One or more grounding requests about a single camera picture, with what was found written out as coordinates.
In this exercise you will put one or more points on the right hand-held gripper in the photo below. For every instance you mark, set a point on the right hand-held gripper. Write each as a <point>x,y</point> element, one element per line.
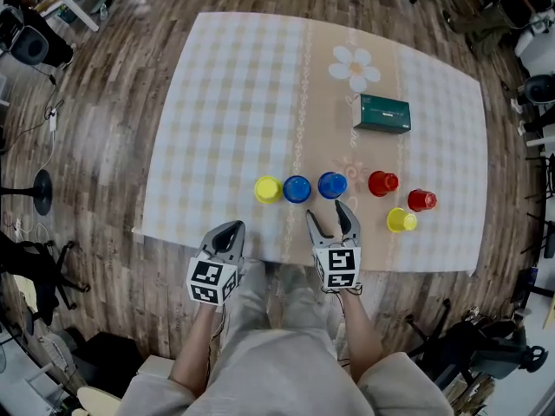
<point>338,267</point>

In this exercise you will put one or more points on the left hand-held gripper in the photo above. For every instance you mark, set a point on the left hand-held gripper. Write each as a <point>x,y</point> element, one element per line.
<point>210,280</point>

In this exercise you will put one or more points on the blue paper cup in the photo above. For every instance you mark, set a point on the blue paper cup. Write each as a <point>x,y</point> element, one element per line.
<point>332,185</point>
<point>297,188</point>

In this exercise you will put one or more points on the yellow paper cup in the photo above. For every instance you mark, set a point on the yellow paper cup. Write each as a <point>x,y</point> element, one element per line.
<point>401,220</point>
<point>268,189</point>

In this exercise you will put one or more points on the red paper cup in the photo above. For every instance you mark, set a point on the red paper cup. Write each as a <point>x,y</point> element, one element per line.
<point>421,200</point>
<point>383,183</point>

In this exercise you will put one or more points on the person's right forearm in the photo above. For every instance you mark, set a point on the person's right forearm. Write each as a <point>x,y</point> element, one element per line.
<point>362,340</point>

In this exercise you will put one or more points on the person's left forearm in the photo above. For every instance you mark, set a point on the person's left forearm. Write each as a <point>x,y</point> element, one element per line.
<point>195,353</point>

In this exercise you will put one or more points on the person's grey trousers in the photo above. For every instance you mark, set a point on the person's grey trousers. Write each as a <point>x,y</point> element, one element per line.
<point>299,301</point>

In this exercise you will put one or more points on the green cardboard box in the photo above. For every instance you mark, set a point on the green cardboard box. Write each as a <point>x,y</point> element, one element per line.
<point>381,113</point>

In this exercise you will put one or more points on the person's beige shirt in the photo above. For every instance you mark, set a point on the person's beige shirt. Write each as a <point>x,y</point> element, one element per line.
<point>277,375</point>

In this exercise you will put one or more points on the checkered flower tablecloth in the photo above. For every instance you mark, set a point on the checkered flower tablecloth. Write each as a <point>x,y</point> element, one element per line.
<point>217,102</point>

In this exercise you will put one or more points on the black round-base stand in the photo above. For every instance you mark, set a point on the black round-base stand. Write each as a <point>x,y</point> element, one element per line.
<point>42,191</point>

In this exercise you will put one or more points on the cream round chair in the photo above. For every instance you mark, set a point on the cream round chair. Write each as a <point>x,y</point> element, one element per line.
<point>97,403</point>

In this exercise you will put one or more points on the white power strip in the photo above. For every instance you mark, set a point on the white power strip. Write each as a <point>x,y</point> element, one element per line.
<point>53,121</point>

